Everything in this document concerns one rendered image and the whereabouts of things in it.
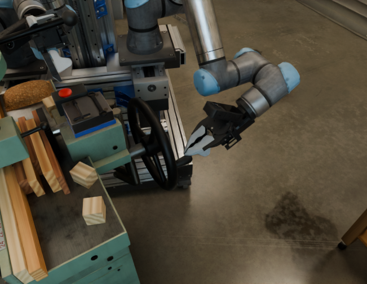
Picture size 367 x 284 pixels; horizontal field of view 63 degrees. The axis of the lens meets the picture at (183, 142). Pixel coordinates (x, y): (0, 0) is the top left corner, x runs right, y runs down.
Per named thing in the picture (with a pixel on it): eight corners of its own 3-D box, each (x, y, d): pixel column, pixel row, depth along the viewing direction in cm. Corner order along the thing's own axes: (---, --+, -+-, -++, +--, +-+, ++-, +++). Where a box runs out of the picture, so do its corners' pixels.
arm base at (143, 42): (125, 38, 129) (122, 14, 121) (160, 34, 130) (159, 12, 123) (127, 56, 119) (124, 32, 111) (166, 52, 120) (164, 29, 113)
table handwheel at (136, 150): (130, 79, 89) (145, 152, 108) (63, 101, 82) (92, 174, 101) (177, 125, 69) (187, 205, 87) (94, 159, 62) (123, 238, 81)
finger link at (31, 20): (51, 2, 64) (52, 14, 72) (22, 10, 62) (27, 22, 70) (57, 17, 64) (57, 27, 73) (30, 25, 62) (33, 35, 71)
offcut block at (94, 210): (88, 209, 63) (83, 198, 60) (105, 206, 63) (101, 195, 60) (87, 225, 60) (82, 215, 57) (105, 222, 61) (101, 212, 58)
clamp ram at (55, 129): (87, 147, 74) (78, 120, 68) (57, 159, 72) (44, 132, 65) (76, 125, 79) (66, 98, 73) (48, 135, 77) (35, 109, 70)
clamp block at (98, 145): (127, 150, 78) (122, 125, 72) (76, 171, 74) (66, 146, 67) (107, 116, 87) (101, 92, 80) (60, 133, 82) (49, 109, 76)
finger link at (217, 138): (207, 155, 79) (233, 134, 78) (204, 152, 77) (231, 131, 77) (198, 143, 81) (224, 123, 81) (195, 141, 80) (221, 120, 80)
